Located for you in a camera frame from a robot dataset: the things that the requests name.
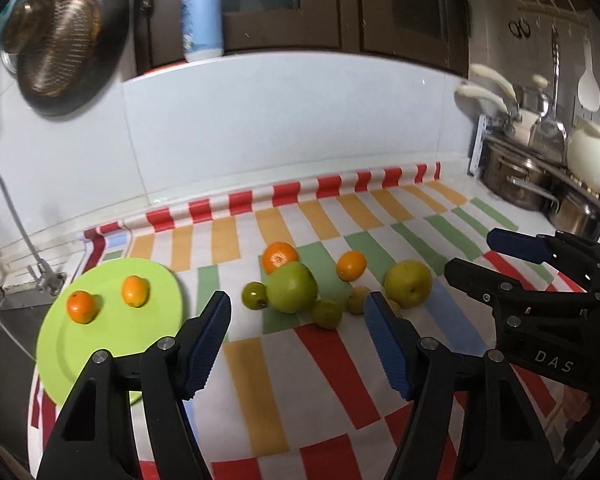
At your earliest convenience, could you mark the white and blue bottle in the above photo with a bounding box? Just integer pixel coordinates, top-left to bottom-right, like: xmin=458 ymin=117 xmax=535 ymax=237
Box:
xmin=180 ymin=0 xmax=225 ymax=63

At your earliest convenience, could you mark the round tangerine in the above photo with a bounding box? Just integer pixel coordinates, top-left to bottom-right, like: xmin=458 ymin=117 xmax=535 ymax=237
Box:
xmin=262 ymin=241 xmax=301 ymax=276

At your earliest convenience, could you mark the metal mesh strainer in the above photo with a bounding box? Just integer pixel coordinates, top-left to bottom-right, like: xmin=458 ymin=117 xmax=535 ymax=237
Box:
xmin=30 ymin=0 xmax=101 ymax=97

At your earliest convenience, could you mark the white rice spoon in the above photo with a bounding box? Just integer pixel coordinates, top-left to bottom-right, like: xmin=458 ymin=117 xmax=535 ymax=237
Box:
xmin=577 ymin=35 xmax=600 ymax=111

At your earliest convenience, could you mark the small steel pot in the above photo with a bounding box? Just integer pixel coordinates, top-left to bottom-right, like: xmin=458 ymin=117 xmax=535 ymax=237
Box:
xmin=547 ymin=190 xmax=600 ymax=241

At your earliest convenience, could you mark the striped colourful tablecloth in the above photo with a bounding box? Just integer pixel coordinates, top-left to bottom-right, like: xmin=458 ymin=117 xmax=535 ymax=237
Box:
xmin=27 ymin=162 xmax=600 ymax=480

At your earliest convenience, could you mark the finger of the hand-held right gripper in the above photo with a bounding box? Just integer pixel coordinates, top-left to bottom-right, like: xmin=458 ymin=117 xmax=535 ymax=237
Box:
xmin=486 ymin=226 xmax=600 ymax=287
xmin=444 ymin=258 xmax=600 ymax=322

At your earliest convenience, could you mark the green plate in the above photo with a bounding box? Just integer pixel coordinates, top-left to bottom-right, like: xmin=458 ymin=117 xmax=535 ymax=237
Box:
xmin=36 ymin=257 xmax=183 ymax=406

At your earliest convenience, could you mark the small yellow fruit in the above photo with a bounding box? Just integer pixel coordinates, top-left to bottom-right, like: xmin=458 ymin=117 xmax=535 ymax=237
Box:
xmin=346 ymin=285 xmax=372 ymax=315

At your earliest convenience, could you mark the white dish rack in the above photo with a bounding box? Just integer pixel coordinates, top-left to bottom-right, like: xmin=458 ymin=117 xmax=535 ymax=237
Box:
xmin=469 ymin=115 xmax=496 ymax=179

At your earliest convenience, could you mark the steel sink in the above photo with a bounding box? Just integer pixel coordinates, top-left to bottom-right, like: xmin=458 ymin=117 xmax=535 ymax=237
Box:
xmin=0 ymin=285 xmax=56 ymax=411

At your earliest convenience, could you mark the person's right forearm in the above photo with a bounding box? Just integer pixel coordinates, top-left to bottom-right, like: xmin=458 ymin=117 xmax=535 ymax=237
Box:
xmin=564 ymin=389 xmax=600 ymax=427

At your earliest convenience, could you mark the black hanging pan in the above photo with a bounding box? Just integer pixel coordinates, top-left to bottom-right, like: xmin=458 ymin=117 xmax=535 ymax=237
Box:
xmin=0 ymin=0 xmax=131 ymax=117

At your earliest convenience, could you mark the small smooth oval orange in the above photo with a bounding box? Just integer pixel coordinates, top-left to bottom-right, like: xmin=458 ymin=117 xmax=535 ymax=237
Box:
xmin=336 ymin=251 xmax=367 ymax=282

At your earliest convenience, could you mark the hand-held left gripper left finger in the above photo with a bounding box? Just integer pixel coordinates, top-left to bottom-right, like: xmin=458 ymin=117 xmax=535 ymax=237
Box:
xmin=35 ymin=290 xmax=232 ymax=480

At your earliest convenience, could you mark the steel spatula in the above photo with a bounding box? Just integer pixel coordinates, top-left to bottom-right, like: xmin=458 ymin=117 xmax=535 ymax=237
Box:
xmin=530 ymin=25 xmax=568 ymax=161

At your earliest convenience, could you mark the small green fruit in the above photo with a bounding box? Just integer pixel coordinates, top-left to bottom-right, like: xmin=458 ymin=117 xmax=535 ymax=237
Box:
xmin=311 ymin=299 xmax=343 ymax=330
xmin=242 ymin=281 xmax=270 ymax=310

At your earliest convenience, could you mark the metal faucet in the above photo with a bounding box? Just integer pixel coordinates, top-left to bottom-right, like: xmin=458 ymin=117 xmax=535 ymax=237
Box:
xmin=0 ymin=162 xmax=68 ymax=296

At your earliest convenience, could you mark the large steel pot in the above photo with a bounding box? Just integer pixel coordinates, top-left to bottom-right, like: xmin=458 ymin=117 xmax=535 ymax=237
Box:
xmin=480 ymin=137 xmax=563 ymax=212

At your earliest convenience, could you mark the dark wooden window frame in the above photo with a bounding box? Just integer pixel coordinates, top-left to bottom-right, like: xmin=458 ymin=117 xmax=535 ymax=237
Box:
xmin=132 ymin=0 xmax=471 ymax=78

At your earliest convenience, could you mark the yellow-green apple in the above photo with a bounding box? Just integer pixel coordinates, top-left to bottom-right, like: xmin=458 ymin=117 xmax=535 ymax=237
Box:
xmin=384 ymin=259 xmax=434 ymax=309

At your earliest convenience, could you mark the large green apple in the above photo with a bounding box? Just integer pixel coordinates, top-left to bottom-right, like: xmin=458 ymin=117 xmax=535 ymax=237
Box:
xmin=266 ymin=261 xmax=318 ymax=315

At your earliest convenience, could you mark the white ceramic kettle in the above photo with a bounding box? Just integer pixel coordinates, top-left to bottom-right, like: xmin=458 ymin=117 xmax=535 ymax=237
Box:
xmin=566 ymin=120 xmax=600 ymax=195

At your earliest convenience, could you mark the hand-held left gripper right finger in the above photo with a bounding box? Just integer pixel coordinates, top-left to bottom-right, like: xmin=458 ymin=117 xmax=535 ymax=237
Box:
xmin=364 ymin=291 xmax=563 ymax=480

